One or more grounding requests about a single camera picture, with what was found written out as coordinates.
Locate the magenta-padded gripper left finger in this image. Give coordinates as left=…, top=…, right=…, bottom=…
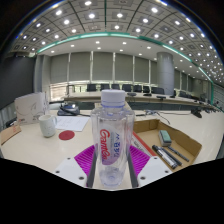
left=53, top=143, right=98, bottom=189

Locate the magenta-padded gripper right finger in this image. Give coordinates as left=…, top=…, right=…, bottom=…
left=127, top=144, right=173, bottom=189

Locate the clear plastic water bottle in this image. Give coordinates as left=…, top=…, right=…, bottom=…
left=90, top=89, right=136, bottom=191

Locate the thick black marker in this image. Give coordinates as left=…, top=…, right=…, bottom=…
left=151, top=144, right=179, bottom=170

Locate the black marker pen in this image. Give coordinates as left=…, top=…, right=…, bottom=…
left=161, top=146, right=184, bottom=167

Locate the thin black pen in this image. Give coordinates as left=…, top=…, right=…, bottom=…
left=167, top=145, right=190, bottom=163

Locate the green whiteboard eraser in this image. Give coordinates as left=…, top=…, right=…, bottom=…
left=158, top=129, right=173, bottom=147

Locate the flat round red coaster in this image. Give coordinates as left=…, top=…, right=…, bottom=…
left=58, top=129, right=76, bottom=141

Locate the open brown cardboard tray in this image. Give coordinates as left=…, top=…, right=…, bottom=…
left=133, top=118, right=203, bottom=173

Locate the white ceramic mug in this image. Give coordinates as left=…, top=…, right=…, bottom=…
left=38, top=114, right=58, bottom=138

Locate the long conference table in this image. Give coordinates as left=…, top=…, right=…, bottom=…
left=61, top=90, right=221, bottom=113

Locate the small brown cardboard box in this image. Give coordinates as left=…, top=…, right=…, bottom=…
left=0, top=122, right=22, bottom=146

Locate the white paper carton box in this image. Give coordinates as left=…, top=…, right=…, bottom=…
left=13, top=92, right=50, bottom=126

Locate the black office chairs group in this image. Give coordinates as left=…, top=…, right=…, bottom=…
left=85, top=83, right=166, bottom=95

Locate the ceiling lights group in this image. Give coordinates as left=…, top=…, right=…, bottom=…
left=13, top=0, right=224, bottom=84

